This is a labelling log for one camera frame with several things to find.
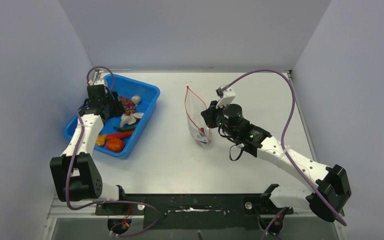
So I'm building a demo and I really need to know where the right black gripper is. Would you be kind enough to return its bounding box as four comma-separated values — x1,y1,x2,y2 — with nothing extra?
202,100,238,140

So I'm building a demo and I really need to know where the clear zip top bag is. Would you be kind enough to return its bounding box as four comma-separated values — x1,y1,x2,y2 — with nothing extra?
184,83,211,148

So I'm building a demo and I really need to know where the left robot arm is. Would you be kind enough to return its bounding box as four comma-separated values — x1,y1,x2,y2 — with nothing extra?
49,83,126,211

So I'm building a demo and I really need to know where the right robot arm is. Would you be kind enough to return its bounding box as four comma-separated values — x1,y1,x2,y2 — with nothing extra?
201,100,352,225

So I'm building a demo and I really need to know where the purple grape bunch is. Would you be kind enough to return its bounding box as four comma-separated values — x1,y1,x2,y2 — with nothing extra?
119,95,137,115

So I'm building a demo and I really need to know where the green chili pepper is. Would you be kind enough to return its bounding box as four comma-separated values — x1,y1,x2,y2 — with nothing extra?
113,124,137,132

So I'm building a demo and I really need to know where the white garlic bulb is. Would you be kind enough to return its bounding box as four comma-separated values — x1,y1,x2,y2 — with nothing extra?
131,95,142,107

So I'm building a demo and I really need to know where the orange carrot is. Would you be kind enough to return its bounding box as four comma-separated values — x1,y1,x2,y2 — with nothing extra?
106,130,134,140

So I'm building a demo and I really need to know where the orange tomato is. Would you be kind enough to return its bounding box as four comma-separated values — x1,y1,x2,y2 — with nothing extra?
105,138,125,153

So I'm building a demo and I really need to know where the blue plastic bin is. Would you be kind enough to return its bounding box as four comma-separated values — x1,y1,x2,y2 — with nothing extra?
62,74,160,159

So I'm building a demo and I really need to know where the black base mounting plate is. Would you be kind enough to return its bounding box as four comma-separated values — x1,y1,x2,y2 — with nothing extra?
95,193,280,230

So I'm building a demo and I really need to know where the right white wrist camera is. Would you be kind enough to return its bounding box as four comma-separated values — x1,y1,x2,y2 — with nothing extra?
216,85,236,109

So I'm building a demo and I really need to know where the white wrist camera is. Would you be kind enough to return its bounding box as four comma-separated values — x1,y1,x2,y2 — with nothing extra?
216,85,236,109
87,77,108,87

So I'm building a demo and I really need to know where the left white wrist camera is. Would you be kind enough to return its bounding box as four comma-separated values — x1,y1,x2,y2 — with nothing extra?
87,77,108,87

